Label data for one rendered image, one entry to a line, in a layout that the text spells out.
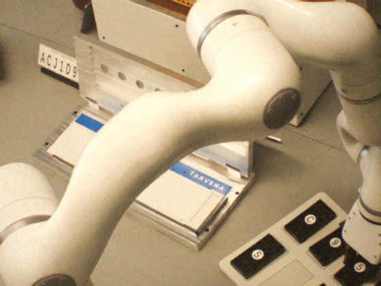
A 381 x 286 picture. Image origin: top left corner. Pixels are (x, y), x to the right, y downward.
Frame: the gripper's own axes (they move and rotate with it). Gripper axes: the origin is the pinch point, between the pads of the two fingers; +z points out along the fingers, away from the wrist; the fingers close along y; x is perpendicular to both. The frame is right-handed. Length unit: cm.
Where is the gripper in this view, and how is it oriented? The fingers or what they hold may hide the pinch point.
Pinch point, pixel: (360, 263)
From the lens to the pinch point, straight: 169.1
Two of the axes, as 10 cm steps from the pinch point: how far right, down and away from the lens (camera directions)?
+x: 7.7, -3.9, 5.1
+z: -0.7, 7.4, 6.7
